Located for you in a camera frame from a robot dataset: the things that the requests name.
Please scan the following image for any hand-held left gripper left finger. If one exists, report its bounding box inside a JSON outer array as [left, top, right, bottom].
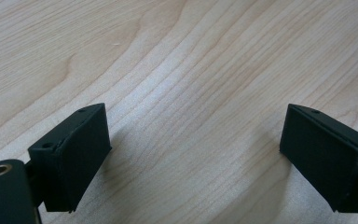
[[27, 103, 113, 214]]

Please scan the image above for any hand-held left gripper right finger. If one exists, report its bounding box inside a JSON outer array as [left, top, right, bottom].
[[279, 104, 358, 214]]

